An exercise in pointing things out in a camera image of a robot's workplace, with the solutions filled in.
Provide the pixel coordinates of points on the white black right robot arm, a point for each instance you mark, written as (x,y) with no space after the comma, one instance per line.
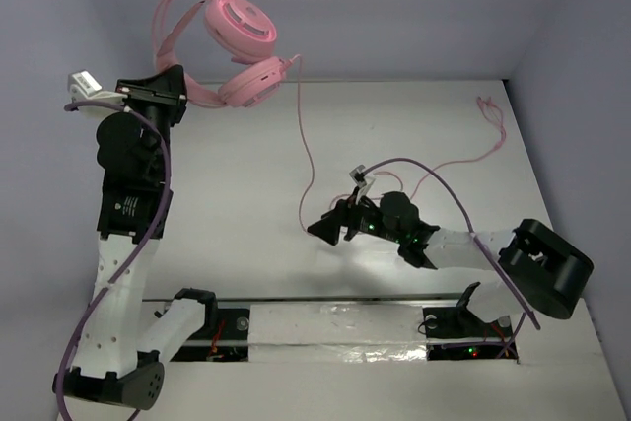
(535,267)

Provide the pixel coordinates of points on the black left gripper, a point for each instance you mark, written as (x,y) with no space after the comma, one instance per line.
(152,93)

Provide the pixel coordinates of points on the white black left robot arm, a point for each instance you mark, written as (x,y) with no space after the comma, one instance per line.
(108,359)

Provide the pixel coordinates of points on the pink over-ear headphones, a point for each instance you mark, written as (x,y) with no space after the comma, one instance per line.
(244,31)

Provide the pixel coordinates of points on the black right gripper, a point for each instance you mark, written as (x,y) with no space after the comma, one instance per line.
(346,214)

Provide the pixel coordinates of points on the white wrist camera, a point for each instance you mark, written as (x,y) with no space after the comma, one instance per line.
(363,183)
(82,86)

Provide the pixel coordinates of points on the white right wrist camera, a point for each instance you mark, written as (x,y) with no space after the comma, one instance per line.
(363,183)

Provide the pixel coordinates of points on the foil covered base rail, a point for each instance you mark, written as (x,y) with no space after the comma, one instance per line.
(347,331)

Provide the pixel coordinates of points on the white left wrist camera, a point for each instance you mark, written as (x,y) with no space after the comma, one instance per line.
(82,86)

